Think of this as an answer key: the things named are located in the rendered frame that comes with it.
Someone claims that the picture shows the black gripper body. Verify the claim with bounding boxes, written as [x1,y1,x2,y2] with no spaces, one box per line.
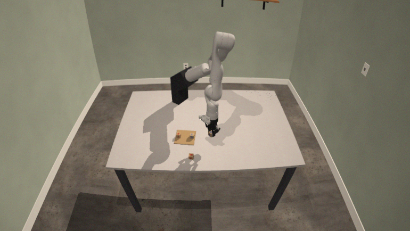
[209,119,218,129]

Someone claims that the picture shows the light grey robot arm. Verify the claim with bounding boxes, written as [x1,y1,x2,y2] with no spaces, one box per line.
[185,31,235,125]

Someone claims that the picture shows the tan flat mat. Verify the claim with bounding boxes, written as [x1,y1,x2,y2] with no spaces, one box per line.
[174,130,196,145]

